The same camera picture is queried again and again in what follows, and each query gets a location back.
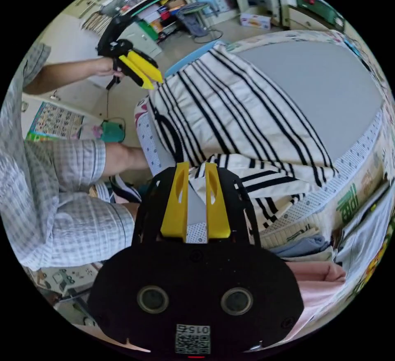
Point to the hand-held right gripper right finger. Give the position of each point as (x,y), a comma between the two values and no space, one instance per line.
(217,213)

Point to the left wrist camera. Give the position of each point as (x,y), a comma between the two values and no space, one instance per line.
(113,29)

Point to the white cupboard with green case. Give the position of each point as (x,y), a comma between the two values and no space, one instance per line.
(305,6)

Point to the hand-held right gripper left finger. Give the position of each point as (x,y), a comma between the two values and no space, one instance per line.
(176,210)

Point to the pile of clothes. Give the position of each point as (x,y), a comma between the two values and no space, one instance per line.
(311,271)

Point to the white black striped shirt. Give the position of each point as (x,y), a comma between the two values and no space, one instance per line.
(231,105)

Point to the shelf with boxes and books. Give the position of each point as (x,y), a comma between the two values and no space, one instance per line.
(135,0)

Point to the person's left forearm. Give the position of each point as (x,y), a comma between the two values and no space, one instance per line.
(61,77)

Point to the person's left hand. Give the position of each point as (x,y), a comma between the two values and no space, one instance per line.
(106,67)

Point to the white carton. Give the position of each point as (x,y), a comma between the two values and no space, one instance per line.
(255,21)

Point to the colourful chart poster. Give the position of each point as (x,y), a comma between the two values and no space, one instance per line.
(55,122)

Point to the teal bag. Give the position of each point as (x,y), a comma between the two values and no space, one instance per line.
(112,132)

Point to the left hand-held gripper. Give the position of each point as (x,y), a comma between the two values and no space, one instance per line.
(114,47)

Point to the white drawer cabinet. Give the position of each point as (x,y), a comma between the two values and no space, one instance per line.
(142,39)

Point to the person's body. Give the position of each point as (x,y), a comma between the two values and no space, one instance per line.
(46,206)

